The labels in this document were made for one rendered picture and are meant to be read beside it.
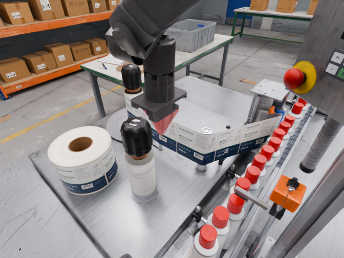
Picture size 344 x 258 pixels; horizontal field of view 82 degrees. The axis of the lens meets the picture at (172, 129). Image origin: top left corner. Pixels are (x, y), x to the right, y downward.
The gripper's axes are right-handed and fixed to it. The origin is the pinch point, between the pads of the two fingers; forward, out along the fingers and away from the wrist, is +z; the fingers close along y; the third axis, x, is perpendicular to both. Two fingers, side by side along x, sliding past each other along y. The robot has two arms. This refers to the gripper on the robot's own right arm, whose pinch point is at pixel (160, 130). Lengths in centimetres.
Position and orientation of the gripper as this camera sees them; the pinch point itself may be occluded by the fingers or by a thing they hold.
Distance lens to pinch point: 45.3
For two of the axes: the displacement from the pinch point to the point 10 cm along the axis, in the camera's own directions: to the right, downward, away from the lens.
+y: -6.4, 4.7, -6.1
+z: -0.2, 7.8, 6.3
